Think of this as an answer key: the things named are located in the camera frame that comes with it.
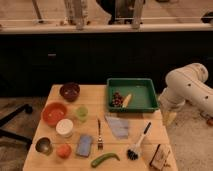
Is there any grey-blue towel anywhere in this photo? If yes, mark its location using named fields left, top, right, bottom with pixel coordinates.
left=105, top=116, right=129, bottom=139

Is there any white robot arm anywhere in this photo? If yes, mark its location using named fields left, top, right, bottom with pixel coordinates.
left=158, top=63, right=213, bottom=126

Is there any purple bowl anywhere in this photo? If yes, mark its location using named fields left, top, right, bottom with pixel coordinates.
left=59, top=82, right=80, bottom=102

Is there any orange bowl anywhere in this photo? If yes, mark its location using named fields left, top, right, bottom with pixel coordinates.
left=41, top=102, right=67, bottom=127

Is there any small metal bowl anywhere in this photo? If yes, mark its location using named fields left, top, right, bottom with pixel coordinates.
left=35, top=137, right=53, bottom=155

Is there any brown card box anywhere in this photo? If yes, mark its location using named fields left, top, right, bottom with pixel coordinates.
left=149, top=144, right=170, bottom=171

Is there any yellow corn toy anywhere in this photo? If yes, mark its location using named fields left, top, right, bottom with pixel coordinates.
left=122, top=93, right=132, bottom=108

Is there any green plastic tray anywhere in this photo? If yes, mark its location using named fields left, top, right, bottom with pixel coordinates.
left=106, top=78, right=159, bottom=113

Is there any black white dish brush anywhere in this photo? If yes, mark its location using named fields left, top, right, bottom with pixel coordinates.
left=126, top=123, right=151, bottom=161

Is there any metal fork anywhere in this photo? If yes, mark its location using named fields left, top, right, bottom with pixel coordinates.
left=97, top=119, right=103, bottom=150

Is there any green plastic cup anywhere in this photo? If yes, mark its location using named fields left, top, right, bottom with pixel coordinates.
left=75, top=105, right=88, bottom=122

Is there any green pepper toy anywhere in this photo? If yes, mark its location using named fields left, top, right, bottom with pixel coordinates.
left=90, top=153, right=120, bottom=168

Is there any blue sponge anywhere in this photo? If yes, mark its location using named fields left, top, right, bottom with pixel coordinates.
left=76, top=134, right=93, bottom=157

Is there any white round container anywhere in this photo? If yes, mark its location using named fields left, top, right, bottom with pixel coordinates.
left=56, top=119, right=73, bottom=138

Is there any orange fruit toy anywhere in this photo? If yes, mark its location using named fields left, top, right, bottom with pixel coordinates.
left=56, top=144, right=71, bottom=159

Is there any black chair base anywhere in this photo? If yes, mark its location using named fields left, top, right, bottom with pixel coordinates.
left=0, top=104, right=33, bottom=149

